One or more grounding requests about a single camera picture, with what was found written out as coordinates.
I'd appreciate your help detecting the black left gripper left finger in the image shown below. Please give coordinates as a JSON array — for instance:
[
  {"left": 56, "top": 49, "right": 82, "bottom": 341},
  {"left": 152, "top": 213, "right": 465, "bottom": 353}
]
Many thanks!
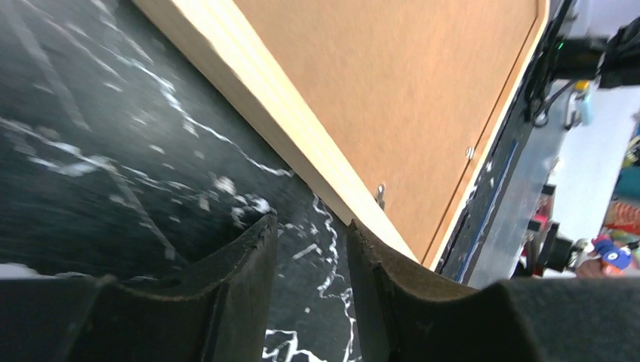
[{"left": 1, "top": 215, "right": 277, "bottom": 361}]

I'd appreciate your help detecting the wooden picture frame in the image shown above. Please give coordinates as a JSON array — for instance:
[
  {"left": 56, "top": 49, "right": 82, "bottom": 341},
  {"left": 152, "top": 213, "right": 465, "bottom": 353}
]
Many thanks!
[{"left": 131, "top": 0, "right": 551, "bottom": 271}]

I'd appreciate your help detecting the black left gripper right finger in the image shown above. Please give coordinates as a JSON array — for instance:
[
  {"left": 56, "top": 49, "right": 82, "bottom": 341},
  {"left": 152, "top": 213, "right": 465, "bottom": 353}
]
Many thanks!
[{"left": 346, "top": 220, "right": 639, "bottom": 361}]

